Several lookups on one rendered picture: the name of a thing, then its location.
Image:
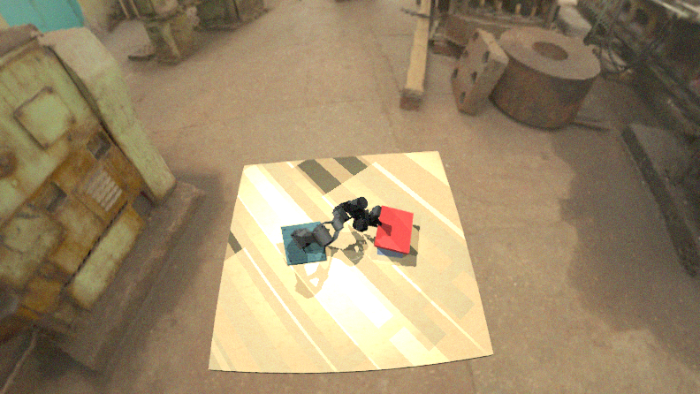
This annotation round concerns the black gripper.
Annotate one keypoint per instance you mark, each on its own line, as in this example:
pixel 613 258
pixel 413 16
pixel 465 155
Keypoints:
pixel 373 216

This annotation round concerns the red lid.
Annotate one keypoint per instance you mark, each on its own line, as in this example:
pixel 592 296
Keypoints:
pixel 396 229

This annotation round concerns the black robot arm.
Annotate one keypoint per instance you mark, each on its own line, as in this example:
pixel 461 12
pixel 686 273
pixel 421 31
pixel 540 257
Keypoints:
pixel 320 235

